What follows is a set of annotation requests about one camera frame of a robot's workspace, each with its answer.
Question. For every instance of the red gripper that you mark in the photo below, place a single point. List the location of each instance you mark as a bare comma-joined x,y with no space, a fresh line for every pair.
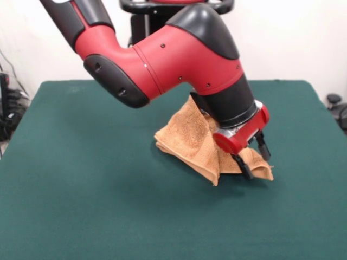
236,143

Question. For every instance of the orange terry towel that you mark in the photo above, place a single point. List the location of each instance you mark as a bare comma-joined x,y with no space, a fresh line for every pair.
187,135

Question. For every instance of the dark green table cloth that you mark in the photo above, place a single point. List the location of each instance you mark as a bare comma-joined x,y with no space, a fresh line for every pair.
81,189

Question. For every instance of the black equipment box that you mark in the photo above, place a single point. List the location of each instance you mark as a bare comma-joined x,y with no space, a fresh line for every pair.
4,89

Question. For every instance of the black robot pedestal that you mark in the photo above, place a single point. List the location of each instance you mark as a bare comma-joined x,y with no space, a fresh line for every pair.
138,27

